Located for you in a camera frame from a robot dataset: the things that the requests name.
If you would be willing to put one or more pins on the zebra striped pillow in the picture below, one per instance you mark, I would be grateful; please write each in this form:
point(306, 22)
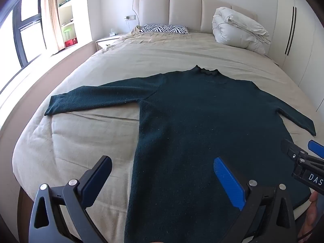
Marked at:
point(164, 29)

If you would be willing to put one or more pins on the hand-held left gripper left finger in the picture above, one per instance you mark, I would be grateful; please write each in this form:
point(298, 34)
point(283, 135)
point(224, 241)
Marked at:
point(97, 179)

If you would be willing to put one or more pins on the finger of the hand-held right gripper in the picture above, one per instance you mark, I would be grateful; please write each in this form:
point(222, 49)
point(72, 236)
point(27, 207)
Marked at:
point(289, 148)
point(316, 148)

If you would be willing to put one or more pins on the beige curtain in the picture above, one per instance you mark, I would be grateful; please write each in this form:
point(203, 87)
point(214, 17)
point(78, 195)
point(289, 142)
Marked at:
point(52, 17)

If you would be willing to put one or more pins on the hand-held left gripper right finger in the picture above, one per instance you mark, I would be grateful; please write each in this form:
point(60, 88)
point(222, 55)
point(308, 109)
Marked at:
point(229, 182)

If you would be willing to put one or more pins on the black framed window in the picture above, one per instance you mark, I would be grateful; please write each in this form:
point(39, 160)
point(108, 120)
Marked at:
point(27, 22)

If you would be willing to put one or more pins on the red box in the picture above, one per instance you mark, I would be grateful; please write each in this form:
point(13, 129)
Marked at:
point(70, 43)

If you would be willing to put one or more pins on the white wall shelf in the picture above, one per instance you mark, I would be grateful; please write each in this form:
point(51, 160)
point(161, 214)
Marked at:
point(70, 10)

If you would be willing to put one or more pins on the white nightstand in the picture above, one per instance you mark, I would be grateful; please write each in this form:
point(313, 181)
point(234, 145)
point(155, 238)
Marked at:
point(107, 41)

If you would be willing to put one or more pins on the white folded duvet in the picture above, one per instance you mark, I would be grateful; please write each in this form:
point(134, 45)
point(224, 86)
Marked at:
point(238, 30)

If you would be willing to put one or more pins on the dark teal sweater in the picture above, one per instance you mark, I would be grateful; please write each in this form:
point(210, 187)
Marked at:
point(189, 131)

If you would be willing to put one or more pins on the beige padded headboard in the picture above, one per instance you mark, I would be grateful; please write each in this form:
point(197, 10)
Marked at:
point(184, 12)

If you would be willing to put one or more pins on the wall outlet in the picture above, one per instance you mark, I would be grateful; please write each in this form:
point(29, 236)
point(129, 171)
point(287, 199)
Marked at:
point(130, 17)

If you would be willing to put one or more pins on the person's right hand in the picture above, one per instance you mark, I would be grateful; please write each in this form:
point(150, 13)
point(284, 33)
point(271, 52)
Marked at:
point(316, 212)

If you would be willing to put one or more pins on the green stool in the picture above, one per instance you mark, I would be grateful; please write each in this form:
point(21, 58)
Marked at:
point(67, 34)

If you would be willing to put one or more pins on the bed with beige sheet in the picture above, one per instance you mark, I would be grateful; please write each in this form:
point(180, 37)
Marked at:
point(151, 55)

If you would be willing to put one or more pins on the white wardrobe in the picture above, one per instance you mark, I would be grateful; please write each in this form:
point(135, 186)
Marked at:
point(303, 43)

